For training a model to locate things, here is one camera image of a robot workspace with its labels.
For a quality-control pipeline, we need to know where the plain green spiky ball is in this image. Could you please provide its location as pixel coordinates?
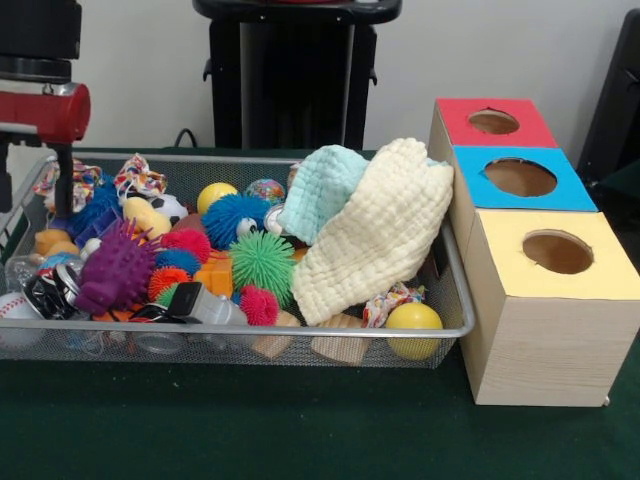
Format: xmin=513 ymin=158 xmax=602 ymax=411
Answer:
xmin=228 ymin=230 xmax=299 ymax=309

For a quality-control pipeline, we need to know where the black chair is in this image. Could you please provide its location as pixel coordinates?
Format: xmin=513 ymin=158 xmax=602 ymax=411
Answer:
xmin=577 ymin=8 xmax=640 ymax=174

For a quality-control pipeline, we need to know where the wooden box with three holes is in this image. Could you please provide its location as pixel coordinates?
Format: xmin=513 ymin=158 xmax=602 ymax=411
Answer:
xmin=426 ymin=97 xmax=640 ymax=407

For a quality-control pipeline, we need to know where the neighbouring green covered table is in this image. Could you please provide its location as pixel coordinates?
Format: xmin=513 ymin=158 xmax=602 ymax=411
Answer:
xmin=589 ymin=164 xmax=640 ymax=234

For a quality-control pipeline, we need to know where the crumpled colourful printed wrapper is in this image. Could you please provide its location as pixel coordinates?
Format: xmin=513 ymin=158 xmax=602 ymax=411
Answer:
xmin=113 ymin=153 xmax=169 ymax=201
xmin=33 ymin=157 xmax=105 ymax=215

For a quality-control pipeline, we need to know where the crushed black can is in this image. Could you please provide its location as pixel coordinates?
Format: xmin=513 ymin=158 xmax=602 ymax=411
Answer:
xmin=22 ymin=264 xmax=81 ymax=321

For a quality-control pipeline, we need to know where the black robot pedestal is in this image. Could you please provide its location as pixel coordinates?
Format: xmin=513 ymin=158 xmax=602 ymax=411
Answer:
xmin=192 ymin=0 xmax=404 ymax=150

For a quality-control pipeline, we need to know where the blue spiky ball with eyes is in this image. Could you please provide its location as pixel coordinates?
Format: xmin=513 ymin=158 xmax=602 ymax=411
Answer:
xmin=201 ymin=192 xmax=274 ymax=251

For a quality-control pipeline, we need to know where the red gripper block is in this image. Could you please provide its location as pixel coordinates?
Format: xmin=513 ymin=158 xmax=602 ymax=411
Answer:
xmin=0 ymin=82 xmax=93 ymax=219

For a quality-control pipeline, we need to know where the purple spiky rubber toy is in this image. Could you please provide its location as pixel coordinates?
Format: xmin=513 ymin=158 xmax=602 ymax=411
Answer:
xmin=74 ymin=218 xmax=161 ymax=317

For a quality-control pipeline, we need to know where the cream waffle cloth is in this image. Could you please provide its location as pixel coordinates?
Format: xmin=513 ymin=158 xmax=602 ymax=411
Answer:
xmin=292 ymin=137 xmax=455 ymax=326

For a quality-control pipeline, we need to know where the clear plastic bottle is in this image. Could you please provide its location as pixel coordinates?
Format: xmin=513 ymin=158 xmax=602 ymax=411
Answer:
xmin=4 ymin=249 xmax=84 ymax=291

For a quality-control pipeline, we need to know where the light blue waffle cloth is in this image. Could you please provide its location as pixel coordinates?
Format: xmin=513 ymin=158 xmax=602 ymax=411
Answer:
xmin=277 ymin=144 xmax=450 ymax=246

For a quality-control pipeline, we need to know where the large yellow ball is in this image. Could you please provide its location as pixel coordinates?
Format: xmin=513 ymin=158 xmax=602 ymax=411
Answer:
xmin=384 ymin=301 xmax=445 ymax=361

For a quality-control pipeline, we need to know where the shallow wire mesh bin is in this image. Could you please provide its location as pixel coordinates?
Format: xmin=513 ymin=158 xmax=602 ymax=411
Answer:
xmin=0 ymin=153 xmax=476 ymax=370

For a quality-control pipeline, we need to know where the dark green table cloth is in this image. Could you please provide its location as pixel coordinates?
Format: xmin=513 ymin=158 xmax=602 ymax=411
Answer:
xmin=0 ymin=145 xmax=640 ymax=480

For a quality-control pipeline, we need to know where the white baseball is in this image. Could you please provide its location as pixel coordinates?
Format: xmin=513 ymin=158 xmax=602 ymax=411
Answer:
xmin=0 ymin=292 xmax=46 ymax=350

